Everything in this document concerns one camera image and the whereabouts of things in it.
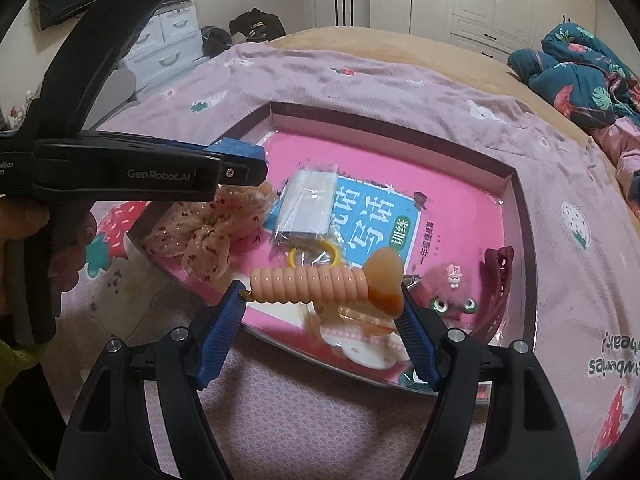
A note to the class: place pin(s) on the white wardrobe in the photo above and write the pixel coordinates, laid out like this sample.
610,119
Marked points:
475,0

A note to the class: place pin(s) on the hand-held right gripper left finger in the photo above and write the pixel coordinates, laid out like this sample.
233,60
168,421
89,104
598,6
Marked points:
220,332

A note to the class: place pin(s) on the dark clutter bag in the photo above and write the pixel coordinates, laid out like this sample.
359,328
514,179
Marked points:
216,40

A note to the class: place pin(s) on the maroon hair claw clip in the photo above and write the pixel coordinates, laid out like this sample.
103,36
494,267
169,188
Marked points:
497,290

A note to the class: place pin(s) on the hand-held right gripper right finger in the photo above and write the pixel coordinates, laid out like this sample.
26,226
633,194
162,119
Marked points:
420,342

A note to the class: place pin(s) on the peach sheer bow hair clip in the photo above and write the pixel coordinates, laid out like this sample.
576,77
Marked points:
210,230

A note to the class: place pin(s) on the white card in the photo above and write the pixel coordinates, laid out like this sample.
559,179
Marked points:
307,200

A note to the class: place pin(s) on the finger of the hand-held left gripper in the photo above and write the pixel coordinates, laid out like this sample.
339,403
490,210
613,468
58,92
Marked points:
125,175
140,139

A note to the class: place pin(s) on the pink patterned clothing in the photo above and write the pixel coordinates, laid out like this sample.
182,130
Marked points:
622,160

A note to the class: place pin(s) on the small white accessory packet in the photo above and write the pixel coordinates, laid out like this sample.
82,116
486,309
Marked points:
360,347

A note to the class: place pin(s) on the yellow rings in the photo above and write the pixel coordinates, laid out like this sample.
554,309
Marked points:
330,255

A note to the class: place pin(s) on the black bag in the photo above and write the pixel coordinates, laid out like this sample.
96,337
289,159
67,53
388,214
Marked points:
257,25

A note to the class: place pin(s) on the dark blue floral quilt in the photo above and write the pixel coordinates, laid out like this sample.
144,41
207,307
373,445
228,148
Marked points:
575,75

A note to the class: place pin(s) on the white drawer cabinet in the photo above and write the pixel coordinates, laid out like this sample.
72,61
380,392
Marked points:
165,40

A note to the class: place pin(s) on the person's left hand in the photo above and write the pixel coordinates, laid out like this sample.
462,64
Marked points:
72,260

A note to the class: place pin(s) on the beige bed sheet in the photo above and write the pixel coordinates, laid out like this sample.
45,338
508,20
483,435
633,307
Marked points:
400,40

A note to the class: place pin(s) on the pink children's book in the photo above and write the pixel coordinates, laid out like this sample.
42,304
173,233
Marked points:
450,240

